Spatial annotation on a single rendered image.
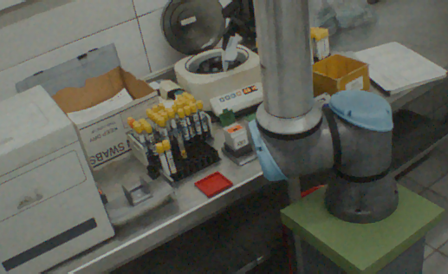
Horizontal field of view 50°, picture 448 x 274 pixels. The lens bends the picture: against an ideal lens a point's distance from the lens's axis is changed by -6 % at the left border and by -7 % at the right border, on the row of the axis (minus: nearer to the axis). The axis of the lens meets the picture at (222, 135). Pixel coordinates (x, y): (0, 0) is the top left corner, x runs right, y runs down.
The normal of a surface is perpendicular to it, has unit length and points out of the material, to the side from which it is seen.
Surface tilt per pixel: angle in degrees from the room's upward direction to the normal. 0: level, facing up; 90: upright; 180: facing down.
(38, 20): 90
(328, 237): 2
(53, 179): 90
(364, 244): 2
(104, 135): 86
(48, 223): 90
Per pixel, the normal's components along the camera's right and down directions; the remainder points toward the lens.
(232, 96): 0.00, -0.59
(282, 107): -0.33, 0.62
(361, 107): -0.02, -0.88
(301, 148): 0.22, 0.58
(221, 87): 0.39, 0.41
